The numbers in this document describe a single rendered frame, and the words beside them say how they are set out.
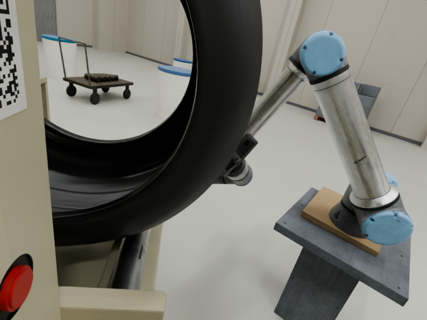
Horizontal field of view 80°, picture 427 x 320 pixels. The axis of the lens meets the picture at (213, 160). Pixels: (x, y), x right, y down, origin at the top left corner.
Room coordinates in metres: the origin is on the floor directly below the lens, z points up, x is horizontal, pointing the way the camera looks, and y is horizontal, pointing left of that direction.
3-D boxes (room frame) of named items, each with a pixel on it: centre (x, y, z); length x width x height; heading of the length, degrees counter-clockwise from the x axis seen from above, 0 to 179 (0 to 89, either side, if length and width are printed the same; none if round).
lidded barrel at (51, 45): (5.19, 3.40, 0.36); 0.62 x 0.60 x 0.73; 57
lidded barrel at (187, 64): (7.20, 1.34, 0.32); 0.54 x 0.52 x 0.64; 58
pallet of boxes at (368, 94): (6.35, -2.81, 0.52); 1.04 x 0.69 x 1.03; 57
